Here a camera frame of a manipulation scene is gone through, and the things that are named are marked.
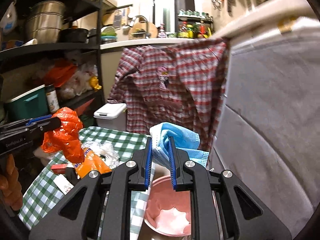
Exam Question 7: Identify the spice rack with bottles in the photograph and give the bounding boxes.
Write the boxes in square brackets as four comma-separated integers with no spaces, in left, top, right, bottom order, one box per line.
[177,9,214,39]

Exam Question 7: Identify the left hand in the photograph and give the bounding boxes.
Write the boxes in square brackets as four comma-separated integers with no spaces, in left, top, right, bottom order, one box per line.
[1,154,23,211]

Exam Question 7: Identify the red white milk carton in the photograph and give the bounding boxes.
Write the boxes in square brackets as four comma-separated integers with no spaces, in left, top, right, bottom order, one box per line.
[53,174,74,195]
[50,164,68,175]

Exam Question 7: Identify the yellow toy figure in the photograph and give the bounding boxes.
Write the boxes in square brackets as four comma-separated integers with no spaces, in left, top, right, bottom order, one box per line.
[88,76,102,90]

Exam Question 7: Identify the pink plastic trash bin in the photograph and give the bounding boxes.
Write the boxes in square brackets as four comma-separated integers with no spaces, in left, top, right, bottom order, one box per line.
[144,176,191,237]

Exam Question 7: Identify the clear plastic bag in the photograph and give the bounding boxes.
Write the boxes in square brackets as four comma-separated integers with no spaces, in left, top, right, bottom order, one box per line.
[81,141,119,170]

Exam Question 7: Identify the white food bags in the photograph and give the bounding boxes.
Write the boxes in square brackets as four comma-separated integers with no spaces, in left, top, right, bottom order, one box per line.
[58,63,98,100]

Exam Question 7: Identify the blue face mask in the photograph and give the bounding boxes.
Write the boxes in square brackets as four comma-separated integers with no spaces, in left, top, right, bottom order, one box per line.
[150,122,209,168]

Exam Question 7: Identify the black metal shelf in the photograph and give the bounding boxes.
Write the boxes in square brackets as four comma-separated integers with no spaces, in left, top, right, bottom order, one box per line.
[0,0,106,126]

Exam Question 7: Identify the white lidded trash can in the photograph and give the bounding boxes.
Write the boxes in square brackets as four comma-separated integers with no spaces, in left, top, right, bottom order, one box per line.
[94,103,127,131]

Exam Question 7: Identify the red plastic bag on shelf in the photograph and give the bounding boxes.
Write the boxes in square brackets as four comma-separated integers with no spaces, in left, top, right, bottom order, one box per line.
[42,59,78,87]

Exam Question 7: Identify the orange plastic bag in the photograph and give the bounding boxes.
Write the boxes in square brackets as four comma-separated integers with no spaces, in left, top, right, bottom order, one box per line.
[41,107,85,164]

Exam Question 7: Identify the green white checkered tablecloth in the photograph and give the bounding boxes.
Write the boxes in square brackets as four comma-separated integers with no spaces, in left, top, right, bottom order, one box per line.
[18,126,148,229]

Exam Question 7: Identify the red plaid shirt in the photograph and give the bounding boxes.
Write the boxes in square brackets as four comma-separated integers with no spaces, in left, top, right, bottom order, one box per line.
[107,38,228,151]

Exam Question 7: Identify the green storage box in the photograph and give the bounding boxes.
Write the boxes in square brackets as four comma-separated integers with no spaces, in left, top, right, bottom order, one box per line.
[5,85,49,120]

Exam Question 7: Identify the orange snack bag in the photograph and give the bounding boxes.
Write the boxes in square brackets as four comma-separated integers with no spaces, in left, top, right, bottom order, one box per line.
[73,148,112,179]

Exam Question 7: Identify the white labelled jar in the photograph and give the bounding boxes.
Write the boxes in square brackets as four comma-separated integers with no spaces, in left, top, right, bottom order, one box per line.
[46,85,60,114]

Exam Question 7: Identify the steel stock pot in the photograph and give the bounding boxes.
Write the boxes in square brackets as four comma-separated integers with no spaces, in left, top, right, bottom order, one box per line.
[25,0,66,44]

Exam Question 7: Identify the grey covered appliance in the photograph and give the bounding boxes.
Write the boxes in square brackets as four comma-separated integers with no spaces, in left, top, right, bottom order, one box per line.
[211,16,319,239]

